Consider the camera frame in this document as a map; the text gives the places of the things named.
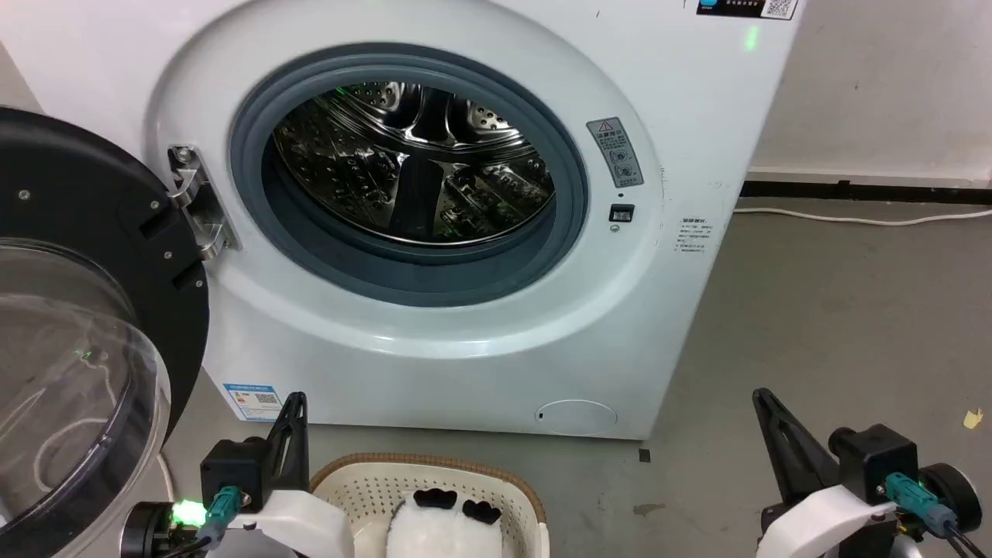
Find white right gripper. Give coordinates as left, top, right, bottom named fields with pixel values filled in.
left=753, top=387, right=900, bottom=558

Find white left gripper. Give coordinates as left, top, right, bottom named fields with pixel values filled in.
left=229, top=391, right=356, bottom=558

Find white front-loading washing machine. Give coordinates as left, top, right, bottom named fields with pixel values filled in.
left=0, top=0, right=807, bottom=441

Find stainless steel washing drum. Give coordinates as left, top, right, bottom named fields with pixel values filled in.
left=270, top=81, right=556, bottom=247

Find black washer door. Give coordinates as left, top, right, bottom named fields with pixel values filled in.
left=0, top=106, right=211, bottom=558

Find blue energy label sticker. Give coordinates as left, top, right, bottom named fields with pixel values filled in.
left=222, top=382, right=284, bottom=422

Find white laundry basket brown rim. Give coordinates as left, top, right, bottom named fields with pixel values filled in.
left=309, top=453, right=551, bottom=558

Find white black panda plush toy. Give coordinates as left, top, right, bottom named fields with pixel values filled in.
left=384, top=488, right=506, bottom=558

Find round drain filter cover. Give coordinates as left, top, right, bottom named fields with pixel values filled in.
left=535, top=399, right=619, bottom=436

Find grey rubber door gasket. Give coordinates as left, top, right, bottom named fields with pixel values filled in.
left=229, top=43, right=589, bottom=308

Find metal door hinge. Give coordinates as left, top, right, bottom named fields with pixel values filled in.
left=167, top=144, right=240, bottom=261

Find black baseboard strip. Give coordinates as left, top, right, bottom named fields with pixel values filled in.
left=740, top=180, right=992, bottom=206

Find grey warning label sticker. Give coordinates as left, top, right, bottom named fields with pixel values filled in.
left=586, top=117, right=645, bottom=189

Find black control panel label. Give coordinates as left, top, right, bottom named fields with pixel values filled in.
left=695, top=0, right=799, bottom=21

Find left green plug black cable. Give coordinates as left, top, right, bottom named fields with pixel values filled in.
left=159, top=485, right=243, bottom=558

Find green plug black cable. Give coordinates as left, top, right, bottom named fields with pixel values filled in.
left=878, top=472, right=992, bottom=558
left=159, top=485, right=243, bottom=558

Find right green plug black cable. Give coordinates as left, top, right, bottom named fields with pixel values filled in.
left=878, top=472, right=992, bottom=558

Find white cable on floor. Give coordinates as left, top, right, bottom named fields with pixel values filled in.
left=733, top=205, right=992, bottom=228

